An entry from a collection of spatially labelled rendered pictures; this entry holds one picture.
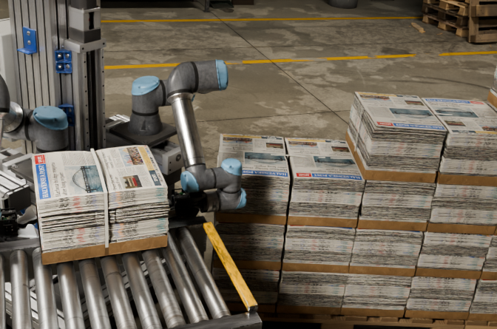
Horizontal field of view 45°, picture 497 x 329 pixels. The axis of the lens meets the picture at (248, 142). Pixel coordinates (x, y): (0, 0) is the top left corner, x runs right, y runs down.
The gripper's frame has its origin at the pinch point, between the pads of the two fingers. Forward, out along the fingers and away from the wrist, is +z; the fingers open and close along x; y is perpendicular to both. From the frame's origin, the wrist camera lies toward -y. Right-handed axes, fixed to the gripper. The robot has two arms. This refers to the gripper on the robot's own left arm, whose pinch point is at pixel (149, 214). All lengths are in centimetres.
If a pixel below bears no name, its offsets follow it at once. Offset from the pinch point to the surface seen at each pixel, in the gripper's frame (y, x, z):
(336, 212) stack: -11, 0, -77
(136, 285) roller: 1.5, 37.9, 12.2
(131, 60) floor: -78, -402, -71
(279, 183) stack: 1, -8, -54
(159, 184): 24.9, 22.1, 2.1
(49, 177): 25.2, 11.7, 32.7
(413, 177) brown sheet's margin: 8, 9, -103
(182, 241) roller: 0.9, 19.5, -6.6
